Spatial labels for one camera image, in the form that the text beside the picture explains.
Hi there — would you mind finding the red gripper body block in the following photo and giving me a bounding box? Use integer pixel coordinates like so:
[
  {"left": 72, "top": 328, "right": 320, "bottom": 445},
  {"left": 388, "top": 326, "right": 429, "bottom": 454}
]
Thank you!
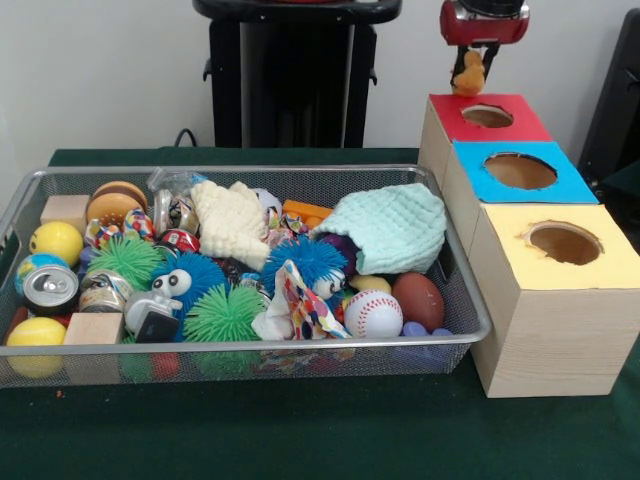
[{"left": 439, "top": 0, "right": 530, "bottom": 49}]

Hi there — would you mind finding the small tan plush figure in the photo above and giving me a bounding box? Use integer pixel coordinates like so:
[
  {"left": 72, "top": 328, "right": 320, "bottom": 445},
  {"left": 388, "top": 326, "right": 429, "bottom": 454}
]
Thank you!
[{"left": 449, "top": 49, "right": 485, "bottom": 97}]

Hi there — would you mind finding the wooden box with three holes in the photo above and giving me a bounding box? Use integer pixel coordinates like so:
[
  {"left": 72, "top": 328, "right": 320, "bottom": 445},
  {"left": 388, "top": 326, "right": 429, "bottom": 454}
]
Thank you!
[{"left": 418, "top": 92, "right": 640, "bottom": 399}]

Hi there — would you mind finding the shallow clear mesh bin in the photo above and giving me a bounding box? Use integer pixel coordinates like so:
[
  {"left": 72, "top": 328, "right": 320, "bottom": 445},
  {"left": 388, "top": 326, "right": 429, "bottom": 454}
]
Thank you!
[{"left": 0, "top": 165, "right": 494, "bottom": 390}]

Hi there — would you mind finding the black upright panel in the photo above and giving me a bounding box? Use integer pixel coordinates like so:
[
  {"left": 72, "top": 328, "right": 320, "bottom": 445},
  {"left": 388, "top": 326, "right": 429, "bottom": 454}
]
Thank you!
[{"left": 577, "top": 7, "right": 640, "bottom": 176}]

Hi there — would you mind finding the mint green cloth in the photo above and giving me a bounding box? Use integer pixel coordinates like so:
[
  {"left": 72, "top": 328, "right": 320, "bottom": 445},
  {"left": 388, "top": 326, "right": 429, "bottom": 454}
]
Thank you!
[{"left": 312, "top": 182, "right": 447, "bottom": 275}]

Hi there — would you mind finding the dark green table cloth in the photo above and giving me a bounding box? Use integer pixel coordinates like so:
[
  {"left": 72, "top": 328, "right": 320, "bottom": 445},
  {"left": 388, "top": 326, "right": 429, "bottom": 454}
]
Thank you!
[
  {"left": 0, "top": 147, "right": 640, "bottom": 480},
  {"left": 597, "top": 162, "right": 640, "bottom": 211}
]

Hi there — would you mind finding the brown toy football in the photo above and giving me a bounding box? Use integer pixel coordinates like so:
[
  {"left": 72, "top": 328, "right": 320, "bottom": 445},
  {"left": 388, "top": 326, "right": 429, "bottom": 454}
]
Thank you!
[{"left": 392, "top": 272, "right": 446, "bottom": 332}]

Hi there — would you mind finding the blue spiky ball with eyes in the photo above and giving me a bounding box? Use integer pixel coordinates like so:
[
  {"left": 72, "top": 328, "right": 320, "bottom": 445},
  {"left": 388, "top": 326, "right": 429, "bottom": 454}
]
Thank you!
[
  {"left": 260, "top": 237, "right": 351, "bottom": 301},
  {"left": 151, "top": 252, "right": 229, "bottom": 321}
]

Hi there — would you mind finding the white baseball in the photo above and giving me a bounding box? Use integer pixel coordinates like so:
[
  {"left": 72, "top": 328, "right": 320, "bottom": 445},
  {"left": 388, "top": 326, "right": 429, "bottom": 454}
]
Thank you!
[{"left": 343, "top": 290, "right": 404, "bottom": 339}]

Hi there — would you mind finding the cream white cloth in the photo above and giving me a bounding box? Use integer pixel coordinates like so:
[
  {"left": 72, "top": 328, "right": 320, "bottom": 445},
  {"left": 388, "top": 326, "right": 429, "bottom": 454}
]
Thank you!
[{"left": 190, "top": 180, "right": 271, "bottom": 271}]

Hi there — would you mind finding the green spiky ball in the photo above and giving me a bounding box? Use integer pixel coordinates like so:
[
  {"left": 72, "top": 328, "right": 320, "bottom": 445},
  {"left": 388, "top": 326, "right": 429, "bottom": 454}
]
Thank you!
[
  {"left": 87, "top": 235, "right": 164, "bottom": 291},
  {"left": 182, "top": 282, "right": 269, "bottom": 344}
]

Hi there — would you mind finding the toy hamburger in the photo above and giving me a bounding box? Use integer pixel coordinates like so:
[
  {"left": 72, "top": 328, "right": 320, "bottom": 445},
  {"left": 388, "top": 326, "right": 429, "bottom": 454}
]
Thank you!
[{"left": 85, "top": 180, "right": 150, "bottom": 226}]

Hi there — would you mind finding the black soda can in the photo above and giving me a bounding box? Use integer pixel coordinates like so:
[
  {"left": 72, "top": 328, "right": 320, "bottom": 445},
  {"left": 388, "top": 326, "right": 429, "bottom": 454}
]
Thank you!
[{"left": 22, "top": 264, "right": 81, "bottom": 317}]

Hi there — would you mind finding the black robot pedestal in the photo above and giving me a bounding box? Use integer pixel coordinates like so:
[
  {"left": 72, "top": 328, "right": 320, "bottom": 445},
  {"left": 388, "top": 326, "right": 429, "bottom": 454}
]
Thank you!
[{"left": 192, "top": 0, "right": 404, "bottom": 149}]

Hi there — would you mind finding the thin black cable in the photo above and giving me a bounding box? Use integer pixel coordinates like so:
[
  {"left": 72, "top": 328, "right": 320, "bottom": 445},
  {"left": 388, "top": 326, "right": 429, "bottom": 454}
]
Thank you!
[{"left": 173, "top": 127, "right": 216, "bottom": 149}]

